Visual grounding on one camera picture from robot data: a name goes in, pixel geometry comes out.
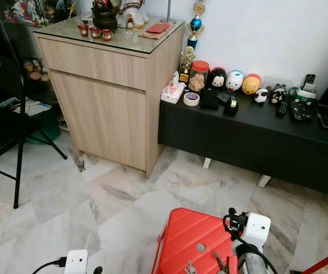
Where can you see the thin metal rod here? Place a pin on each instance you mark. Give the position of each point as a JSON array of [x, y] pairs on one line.
[[169, 8]]

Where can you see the wide black remote control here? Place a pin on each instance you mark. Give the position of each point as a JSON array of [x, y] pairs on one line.
[[300, 111]]

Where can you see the white robed statue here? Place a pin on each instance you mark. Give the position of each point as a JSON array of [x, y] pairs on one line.
[[134, 11]]

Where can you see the white papers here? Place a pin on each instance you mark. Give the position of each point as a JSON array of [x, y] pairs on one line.
[[35, 107]]

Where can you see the small white black figurine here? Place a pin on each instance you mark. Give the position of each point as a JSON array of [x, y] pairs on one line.
[[260, 95]]

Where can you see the light wood cabinet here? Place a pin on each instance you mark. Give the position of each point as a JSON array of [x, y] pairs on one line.
[[101, 108]]

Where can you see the white tape roll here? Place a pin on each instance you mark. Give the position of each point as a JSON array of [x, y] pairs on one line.
[[186, 99]]

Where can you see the yellow bear figurine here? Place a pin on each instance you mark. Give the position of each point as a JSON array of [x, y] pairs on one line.
[[251, 85]]

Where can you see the black tape dispenser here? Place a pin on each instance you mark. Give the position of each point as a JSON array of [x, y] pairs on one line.
[[231, 107]]

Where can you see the colourful figurine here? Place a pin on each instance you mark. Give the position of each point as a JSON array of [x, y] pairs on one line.
[[24, 12]]

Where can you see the small red cup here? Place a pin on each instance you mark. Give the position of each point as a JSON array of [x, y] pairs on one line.
[[106, 35], [83, 31], [94, 32]]

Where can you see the black tripod stand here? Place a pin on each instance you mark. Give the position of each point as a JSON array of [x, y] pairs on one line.
[[18, 171]]

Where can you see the dark glass display cabinet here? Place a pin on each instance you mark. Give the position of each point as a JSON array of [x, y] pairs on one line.
[[15, 45]]

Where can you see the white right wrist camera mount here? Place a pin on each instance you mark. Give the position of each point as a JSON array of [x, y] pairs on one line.
[[258, 231]]

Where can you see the small clear glass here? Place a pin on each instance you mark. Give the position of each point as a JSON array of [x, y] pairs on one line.
[[130, 24]]

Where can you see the small gold trophy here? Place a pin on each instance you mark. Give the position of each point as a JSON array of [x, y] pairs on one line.
[[187, 63]]

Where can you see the white tissue pack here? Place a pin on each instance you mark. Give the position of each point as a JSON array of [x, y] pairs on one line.
[[172, 91]]

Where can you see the clear jar with red lid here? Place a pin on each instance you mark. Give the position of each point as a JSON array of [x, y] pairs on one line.
[[198, 77]]

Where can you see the brown plush toy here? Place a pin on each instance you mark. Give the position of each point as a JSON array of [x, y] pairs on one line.
[[35, 69]]

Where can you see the slim black remote control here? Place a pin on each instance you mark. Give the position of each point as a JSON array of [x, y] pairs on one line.
[[282, 109]]

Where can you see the green bin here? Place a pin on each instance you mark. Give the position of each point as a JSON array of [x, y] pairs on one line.
[[47, 128]]

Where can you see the black mouse figurine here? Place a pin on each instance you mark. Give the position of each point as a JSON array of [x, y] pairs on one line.
[[218, 78]]

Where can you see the red plastic stool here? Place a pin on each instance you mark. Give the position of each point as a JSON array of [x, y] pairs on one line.
[[186, 240]]

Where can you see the small black box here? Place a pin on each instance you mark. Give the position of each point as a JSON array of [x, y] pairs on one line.
[[209, 99]]

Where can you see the red packet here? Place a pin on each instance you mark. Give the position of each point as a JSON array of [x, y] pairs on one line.
[[157, 28]]

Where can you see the black low console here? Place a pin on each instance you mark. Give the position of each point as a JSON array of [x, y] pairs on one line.
[[238, 137]]

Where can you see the dark black figurine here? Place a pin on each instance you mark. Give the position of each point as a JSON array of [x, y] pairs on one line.
[[278, 94]]

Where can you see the white and blue round figurine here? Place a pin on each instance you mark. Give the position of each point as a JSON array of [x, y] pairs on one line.
[[234, 81]]

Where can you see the tall trophy with blue ball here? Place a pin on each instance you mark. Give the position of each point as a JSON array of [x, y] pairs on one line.
[[195, 25]]

